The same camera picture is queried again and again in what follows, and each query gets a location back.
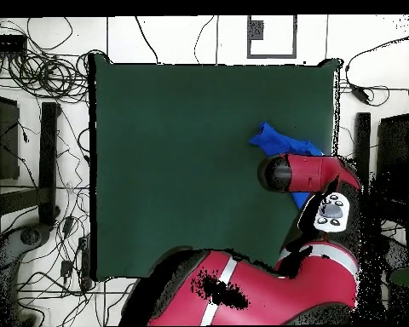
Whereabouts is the grey square frame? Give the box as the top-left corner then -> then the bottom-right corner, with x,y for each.
246,14 -> 298,60

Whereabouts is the black power strip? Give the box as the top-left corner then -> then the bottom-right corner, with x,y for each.
0,34 -> 28,55
78,235 -> 94,291

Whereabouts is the blue shirt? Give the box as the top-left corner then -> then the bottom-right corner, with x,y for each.
248,121 -> 325,211

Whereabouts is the black office chair base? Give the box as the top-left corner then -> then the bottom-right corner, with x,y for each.
377,234 -> 409,272
0,224 -> 52,273

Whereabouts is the dark green table cloth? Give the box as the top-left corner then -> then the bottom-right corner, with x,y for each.
88,54 -> 343,283

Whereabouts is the black cable coil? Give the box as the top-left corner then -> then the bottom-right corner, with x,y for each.
8,50 -> 89,103

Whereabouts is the small grey square plate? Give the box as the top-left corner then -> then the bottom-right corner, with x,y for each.
250,20 -> 265,41

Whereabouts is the dark box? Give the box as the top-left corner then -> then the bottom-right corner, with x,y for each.
0,95 -> 20,181
373,113 -> 409,205

